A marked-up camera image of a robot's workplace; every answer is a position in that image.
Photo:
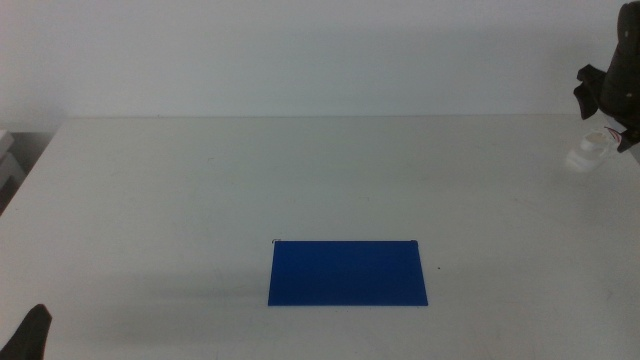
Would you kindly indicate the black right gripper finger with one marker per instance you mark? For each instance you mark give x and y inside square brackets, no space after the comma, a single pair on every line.
[629,142]
[586,92]

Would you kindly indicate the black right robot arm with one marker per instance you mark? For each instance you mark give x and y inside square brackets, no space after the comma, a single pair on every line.
[631,30]

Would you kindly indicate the blue rectangular mat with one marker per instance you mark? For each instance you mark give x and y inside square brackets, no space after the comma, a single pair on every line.
[347,273]

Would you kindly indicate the white box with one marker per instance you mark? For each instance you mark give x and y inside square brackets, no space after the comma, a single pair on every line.
[9,172]

